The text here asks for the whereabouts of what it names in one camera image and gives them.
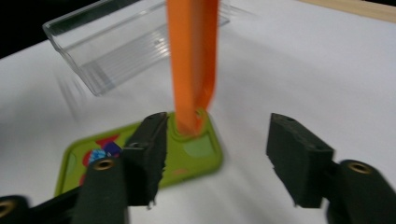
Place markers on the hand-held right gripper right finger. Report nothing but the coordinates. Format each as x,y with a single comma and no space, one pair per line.
299,165

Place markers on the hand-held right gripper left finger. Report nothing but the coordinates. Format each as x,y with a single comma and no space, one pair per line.
148,161

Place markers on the green cartoon phone case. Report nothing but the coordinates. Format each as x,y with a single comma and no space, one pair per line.
193,155

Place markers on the orange phone case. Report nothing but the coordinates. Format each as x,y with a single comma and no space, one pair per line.
191,62

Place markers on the clear plastic tray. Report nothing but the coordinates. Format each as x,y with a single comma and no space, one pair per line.
118,53

